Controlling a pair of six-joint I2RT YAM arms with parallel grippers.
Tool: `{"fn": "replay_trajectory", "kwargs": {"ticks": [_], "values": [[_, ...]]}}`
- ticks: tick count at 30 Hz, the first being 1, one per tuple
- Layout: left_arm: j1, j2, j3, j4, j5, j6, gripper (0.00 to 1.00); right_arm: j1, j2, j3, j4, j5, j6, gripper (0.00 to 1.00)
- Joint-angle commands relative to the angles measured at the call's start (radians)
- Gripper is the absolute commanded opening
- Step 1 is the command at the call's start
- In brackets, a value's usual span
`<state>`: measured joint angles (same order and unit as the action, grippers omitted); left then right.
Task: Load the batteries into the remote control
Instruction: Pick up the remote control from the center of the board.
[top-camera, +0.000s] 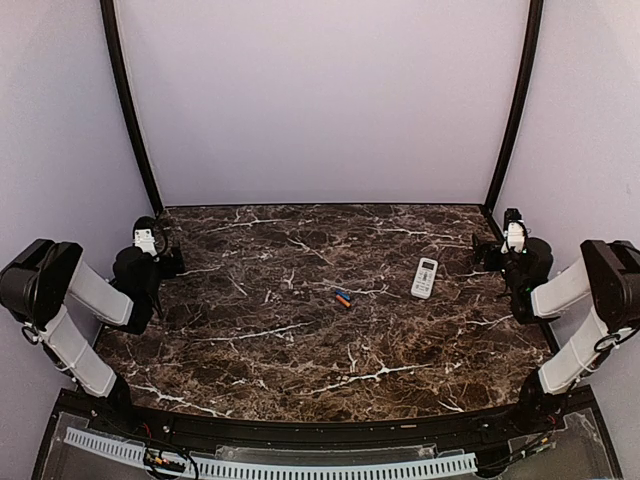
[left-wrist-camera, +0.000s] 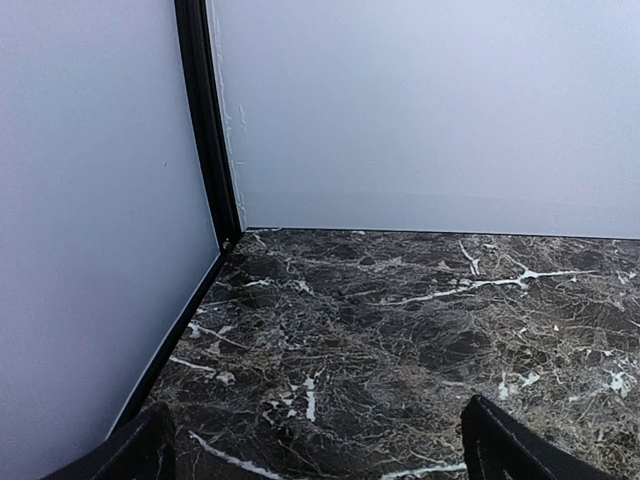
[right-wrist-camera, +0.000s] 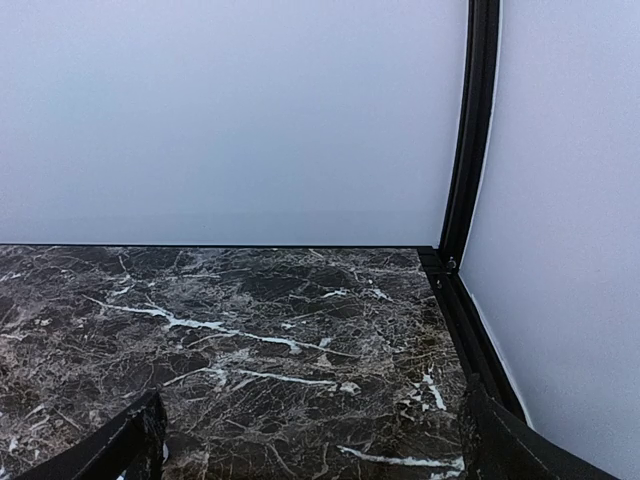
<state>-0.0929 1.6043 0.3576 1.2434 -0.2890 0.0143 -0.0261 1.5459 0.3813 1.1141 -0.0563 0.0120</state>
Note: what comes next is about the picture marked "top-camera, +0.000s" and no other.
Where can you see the left black frame post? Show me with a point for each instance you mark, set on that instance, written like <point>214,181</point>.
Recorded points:
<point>126,101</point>

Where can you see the white slotted cable duct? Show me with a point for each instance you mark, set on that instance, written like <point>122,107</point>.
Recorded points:
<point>228,462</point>

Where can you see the right black frame post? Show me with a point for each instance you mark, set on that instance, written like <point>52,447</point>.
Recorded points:
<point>523,79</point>

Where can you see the black frame post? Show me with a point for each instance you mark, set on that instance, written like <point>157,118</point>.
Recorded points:
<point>523,79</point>
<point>126,101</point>

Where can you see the black front rail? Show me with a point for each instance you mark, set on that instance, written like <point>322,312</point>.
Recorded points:
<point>485,428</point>

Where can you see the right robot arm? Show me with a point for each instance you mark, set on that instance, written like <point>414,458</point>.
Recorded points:
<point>605,273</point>

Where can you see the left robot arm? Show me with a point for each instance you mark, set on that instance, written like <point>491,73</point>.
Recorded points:
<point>40,282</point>

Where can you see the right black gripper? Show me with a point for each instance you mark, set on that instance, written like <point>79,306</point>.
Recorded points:
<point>480,251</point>

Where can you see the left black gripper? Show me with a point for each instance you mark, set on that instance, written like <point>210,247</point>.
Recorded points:
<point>169,270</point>

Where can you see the white remote control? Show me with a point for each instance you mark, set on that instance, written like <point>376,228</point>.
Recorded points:
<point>424,278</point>

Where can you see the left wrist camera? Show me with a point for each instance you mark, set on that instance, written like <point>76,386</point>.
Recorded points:
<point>143,236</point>

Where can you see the orange battery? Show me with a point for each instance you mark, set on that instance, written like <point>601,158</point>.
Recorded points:
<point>343,301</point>

